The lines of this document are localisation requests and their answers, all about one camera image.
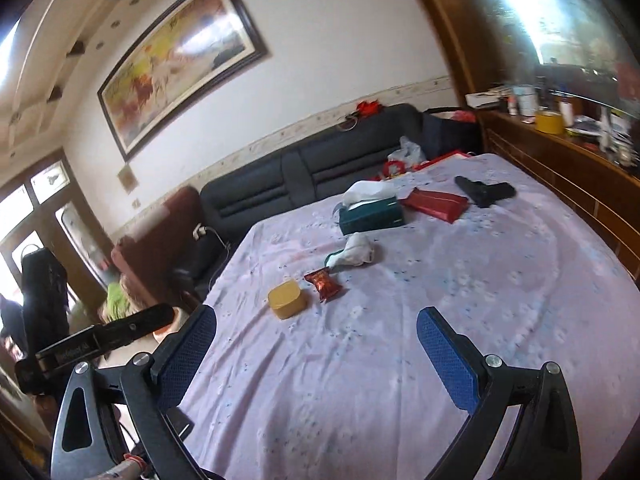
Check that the brown armchair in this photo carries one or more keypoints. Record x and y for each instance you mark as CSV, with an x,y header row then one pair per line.
x,y
160,240

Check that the red ribbon bow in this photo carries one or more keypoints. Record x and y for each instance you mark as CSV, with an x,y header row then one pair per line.
x,y
368,108

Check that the flat red box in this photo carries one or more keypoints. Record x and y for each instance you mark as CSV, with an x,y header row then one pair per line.
x,y
435,205

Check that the yellow rounded box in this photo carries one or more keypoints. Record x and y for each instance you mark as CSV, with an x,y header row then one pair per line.
x,y
287,300

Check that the black toy pistol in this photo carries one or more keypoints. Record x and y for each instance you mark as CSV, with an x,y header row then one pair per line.
x,y
487,192

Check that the wooden glass partition cabinet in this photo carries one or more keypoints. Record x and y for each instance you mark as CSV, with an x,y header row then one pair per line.
x,y
550,185

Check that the red snack wrapper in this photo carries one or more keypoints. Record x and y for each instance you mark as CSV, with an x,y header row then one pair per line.
x,y
325,285

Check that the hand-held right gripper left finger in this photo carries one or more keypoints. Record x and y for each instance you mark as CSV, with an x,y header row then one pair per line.
x,y
185,360

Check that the wooden glass door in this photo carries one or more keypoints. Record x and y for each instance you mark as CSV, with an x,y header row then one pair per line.
x,y
45,180

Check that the green cloth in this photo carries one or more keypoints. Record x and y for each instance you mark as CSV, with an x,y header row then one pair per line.
x,y
117,302

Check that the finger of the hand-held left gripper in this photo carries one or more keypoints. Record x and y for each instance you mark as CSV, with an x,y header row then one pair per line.
x,y
140,322

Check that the white plastic bag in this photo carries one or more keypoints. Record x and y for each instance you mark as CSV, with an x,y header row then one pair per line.
x,y
410,150

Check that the yellow round tin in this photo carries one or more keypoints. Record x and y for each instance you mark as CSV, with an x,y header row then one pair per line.
x,y
550,122

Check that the clutter of bottles and boxes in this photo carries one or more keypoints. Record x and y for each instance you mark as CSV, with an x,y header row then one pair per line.
x,y
525,100

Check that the black sofa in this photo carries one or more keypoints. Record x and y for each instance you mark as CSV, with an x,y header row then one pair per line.
x,y
260,195

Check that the key bunch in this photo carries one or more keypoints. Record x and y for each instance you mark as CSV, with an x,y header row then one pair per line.
x,y
348,122

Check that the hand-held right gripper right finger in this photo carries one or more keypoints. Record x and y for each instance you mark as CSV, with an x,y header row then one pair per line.
x,y
445,355

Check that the green tissue box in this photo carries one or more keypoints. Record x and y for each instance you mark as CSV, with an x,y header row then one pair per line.
x,y
370,215

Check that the large framed wall painting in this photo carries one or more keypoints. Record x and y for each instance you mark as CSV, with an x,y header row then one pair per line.
x,y
175,60

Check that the crumpled white paper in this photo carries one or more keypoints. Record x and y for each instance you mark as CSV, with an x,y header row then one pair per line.
x,y
357,250

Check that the red bag with white print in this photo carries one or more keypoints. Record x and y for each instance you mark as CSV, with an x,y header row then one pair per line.
x,y
395,167

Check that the black bag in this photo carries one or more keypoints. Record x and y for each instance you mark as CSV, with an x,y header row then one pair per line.
x,y
445,135

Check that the pale floral tablecloth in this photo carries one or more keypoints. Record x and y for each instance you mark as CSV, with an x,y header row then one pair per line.
x,y
400,360

